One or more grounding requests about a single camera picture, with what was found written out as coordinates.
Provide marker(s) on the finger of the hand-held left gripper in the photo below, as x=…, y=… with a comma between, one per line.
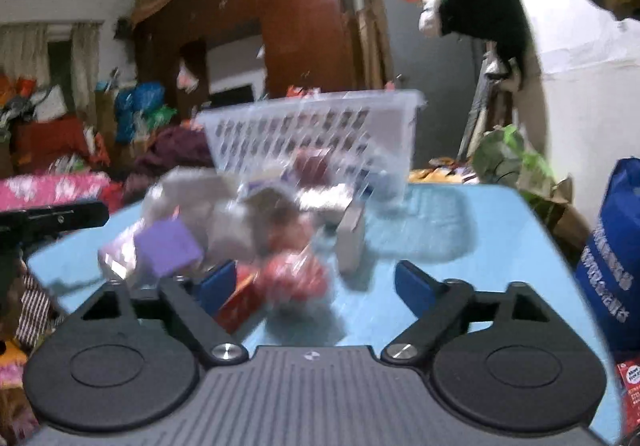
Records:
x=65, y=216

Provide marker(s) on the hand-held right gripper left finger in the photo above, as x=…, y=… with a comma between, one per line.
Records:
x=217, y=283

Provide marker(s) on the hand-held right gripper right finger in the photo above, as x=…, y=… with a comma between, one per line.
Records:
x=415, y=287

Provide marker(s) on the orange red box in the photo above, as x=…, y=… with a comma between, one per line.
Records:
x=240, y=298

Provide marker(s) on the purple box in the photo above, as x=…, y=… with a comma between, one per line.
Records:
x=167, y=246

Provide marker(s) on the red snack packet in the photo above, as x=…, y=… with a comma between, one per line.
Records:
x=295, y=276

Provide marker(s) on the white box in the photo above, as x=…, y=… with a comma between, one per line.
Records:
x=351, y=241

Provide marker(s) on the clear plastic bag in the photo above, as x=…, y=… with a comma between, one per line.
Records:
x=195, y=198

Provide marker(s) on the clear plastic basket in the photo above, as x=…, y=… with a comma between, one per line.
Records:
x=310, y=135

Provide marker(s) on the pink floral blanket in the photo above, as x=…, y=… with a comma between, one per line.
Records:
x=50, y=191

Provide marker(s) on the striped cloth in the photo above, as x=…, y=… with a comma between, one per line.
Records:
x=37, y=311

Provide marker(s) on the red cloth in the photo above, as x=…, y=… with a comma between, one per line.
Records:
x=50, y=140

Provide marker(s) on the maroon cloth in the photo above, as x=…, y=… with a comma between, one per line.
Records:
x=175, y=153

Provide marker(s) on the blue plastic bag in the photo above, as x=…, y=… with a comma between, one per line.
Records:
x=137, y=108

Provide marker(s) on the beige curtain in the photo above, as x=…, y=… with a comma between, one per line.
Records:
x=82, y=60

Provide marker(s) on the green and white bag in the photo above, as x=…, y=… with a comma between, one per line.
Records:
x=510, y=160

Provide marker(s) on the brown paper bag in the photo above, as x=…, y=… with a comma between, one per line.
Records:
x=567, y=221

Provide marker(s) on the pink and white hanging bag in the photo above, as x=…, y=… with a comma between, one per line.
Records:
x=187, y=78

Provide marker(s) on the blue shopping bag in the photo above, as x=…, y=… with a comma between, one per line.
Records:
x=612, y=251

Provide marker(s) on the grey door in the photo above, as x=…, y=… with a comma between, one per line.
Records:
x=430, y=75

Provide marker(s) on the small red box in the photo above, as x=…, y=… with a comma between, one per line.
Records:
x=629, y=381

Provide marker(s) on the brown wooden wardrobe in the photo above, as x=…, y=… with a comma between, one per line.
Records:
x=295, y=25

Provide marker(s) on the white and black hanging jacket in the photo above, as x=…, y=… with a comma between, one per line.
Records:
x=475, y=0

